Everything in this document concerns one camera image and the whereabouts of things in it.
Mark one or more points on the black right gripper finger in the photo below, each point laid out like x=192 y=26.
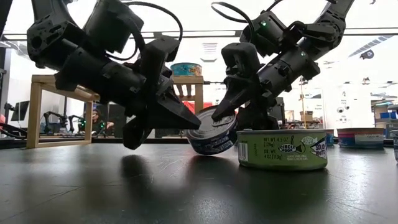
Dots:
x=233 y=96
x=255 y=119

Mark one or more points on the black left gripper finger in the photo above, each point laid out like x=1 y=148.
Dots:
x=135 y=133
x=174 y=118

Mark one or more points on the green label tuna can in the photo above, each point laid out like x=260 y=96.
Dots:
x=280 y=149

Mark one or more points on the silver lid blue can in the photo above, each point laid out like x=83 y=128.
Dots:
x=186 y=69
x=211 y=137

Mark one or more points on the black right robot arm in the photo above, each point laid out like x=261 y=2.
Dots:
x=329 y=21

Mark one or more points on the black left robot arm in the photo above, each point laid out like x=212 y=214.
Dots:
x=56 y=28

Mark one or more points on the background black robot arm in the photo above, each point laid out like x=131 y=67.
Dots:
x=59 y=119

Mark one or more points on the wooden slatted shelf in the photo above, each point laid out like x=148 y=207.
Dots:
x=34 y=118

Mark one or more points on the orange hanging cloth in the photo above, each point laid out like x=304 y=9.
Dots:
x=189 y=105

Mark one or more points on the cardboard box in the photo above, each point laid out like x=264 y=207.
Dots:
x=308 y=116

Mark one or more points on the ceiling air vent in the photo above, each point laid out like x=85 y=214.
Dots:
x=210 y=49

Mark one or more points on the black table mat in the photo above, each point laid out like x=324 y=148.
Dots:
x=124 y=186

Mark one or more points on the white cabinet machine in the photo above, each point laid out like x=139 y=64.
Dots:
x=340 y=109

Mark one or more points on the black ceiling spotlight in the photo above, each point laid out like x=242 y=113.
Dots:
x=367 y=54

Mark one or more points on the black monitor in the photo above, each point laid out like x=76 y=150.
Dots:
x=21 y=110

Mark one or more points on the blue red label can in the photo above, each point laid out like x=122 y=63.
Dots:
x=360 y=138

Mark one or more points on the blue storage bin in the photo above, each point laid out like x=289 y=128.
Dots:
x=388 y=115

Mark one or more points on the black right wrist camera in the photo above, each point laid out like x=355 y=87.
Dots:
x=241 y=59

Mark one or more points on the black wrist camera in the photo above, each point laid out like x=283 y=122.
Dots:
x=241 y=59
x=158 y=53

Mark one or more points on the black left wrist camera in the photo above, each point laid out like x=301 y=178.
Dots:
x=158 y=53

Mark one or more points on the long ceiling light rail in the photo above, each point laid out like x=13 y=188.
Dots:
x=202 y=33

